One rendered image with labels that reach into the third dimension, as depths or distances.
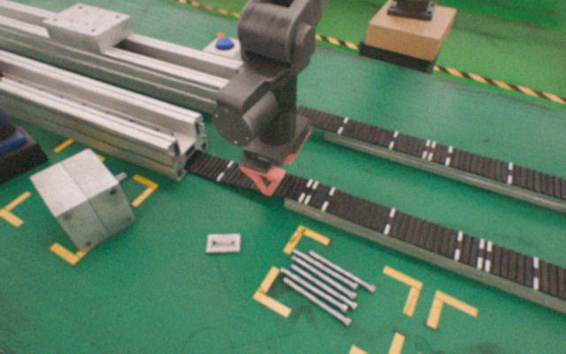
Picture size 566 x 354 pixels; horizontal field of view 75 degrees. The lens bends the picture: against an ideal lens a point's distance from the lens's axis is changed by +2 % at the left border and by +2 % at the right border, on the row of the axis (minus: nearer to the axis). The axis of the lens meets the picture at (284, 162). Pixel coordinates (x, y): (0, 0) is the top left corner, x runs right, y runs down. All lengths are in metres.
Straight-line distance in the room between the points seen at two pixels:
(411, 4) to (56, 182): 0.91
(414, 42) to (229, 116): 0.71
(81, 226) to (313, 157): 0.40
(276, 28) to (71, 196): 0.37
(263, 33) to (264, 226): 0.31
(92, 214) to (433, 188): 0.56
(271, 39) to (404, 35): 0.66
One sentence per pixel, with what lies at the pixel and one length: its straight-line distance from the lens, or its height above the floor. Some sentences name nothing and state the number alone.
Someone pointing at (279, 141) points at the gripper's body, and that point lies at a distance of 0.52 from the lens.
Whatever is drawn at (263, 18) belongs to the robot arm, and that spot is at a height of 1.10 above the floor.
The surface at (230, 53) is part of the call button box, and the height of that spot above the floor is 0.84.
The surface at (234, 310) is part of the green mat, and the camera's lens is 0.55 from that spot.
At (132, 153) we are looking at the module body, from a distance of 0.73.
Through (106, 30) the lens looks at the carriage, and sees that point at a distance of 0.95.
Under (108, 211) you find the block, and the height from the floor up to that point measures 0.83.
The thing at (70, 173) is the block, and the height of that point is 0.87.
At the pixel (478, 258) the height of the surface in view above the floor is 0.81.
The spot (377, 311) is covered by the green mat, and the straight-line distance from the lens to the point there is 0.56.
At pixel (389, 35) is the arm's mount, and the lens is 1.06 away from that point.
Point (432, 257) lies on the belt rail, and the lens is 0.61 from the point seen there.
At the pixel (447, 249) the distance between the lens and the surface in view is 0.60.
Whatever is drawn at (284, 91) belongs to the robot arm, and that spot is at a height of 1.02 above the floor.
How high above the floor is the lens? 1.28
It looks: 46 degrees down
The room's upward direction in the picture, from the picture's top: straight up
